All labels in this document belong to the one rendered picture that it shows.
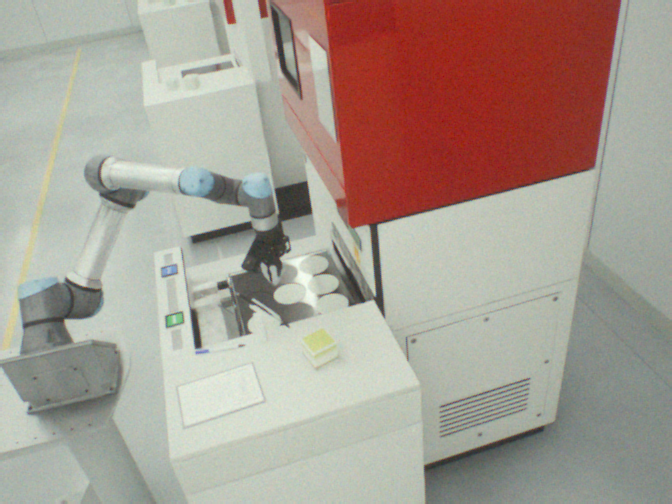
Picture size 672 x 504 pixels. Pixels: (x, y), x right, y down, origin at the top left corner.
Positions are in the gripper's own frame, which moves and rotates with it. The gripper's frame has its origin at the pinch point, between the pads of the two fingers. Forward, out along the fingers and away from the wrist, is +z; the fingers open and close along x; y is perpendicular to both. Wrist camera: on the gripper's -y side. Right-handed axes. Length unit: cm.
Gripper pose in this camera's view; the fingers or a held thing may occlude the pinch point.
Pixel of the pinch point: (273, 283)
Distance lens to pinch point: 182.3
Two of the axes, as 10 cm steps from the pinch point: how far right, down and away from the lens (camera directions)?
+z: 1.1, 8.1, 5.7
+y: 5.2, -5.4, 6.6
